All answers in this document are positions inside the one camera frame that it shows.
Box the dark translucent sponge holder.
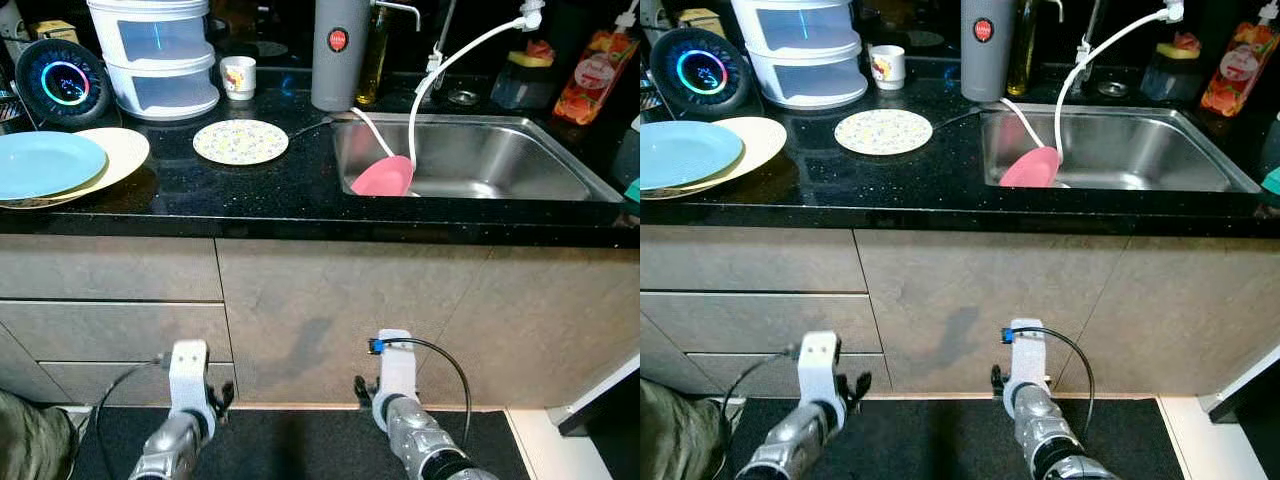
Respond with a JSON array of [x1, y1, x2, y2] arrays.
[[488, 62, 557, 111], [1140, 50, 1206, 101]]

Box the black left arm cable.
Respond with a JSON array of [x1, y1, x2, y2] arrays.
[[720, 348, 806, 441], [93, 355, 176, 480]]

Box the thin white tube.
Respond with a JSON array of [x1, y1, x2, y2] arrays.
[[998, 97, 1046, 151], [350, 106, 399, 163]]

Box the olive oil glass bottle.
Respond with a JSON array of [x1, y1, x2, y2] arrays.
[[355, 5, 391, 107], [1005, 0, 1041, 97]]

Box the lemon print plate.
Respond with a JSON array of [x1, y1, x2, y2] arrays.
[[834, 108, 934, 157], [192, 118, 291, 167]]

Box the white stacked plastic container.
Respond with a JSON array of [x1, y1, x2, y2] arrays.
[[87, 0, 221, 123], [730, 0, 869, 111]]

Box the cream plate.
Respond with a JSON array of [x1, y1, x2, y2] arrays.
[[0, 126, 152, 209], [640, 116, 789, 199]]

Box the grey stone-look cabinet door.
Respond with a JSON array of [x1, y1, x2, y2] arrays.
[[1055, 235, 1280, 399], [852, 230, 1131, 396], [437, 245, 641, 411], [215, 238, 498, 409]]

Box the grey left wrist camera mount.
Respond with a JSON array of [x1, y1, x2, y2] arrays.
[[167, 340, 213, 416], [797, 330, 846, 411]]

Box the person leg green trousers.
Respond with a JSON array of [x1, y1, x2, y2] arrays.
[[640, 378, 736, 480], [0, 388, 79, 480]]

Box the grey thermos red logo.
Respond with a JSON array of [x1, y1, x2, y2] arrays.
[[311, 0, 373, 113], [960, 0, 1019, 103]]

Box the stainless steel sink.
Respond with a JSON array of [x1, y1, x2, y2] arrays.
[[980, 103, 1263, 194], [330, 112, 623, 203]]

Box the round black speaker light ring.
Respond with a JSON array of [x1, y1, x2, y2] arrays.
[[15, 38, 113, 129], [650, 28, 753, 119]]

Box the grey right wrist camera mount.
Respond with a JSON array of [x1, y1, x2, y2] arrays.
[[1003, 318, 1051, 416], [370, 328, 419, 431]]

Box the black floor mat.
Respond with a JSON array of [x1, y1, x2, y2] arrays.
[[60, 405, 531, 480], [715, 395, 1186, 480]]

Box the white printed cup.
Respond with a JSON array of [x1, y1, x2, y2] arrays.
[[868, 45, 907, 91], [220, 56, 258, 101]]

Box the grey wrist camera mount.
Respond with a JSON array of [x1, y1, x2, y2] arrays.
[[1003, 318, 1051, 416], [370, 328, 419, 431], [167, 340, 213, 416], [797, 330, 846, 411]]

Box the white flexible faucet hose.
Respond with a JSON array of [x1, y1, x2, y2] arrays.
[[1052, 0, 1186, 161], [408, 0, 546, 173]]

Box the chrome faucet pipe white tag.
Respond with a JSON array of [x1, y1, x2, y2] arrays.
[[1075, 0, 1106, 81], [428, 0, 461, 93]]

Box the light blue plate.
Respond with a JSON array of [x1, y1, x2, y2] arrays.
[[640, 120, 746, 191], [0, 130, 109, 201]]

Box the pink plate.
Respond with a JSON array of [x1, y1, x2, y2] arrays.
[[350, 153, 416, 198], [998, 146, 1063, 189]]

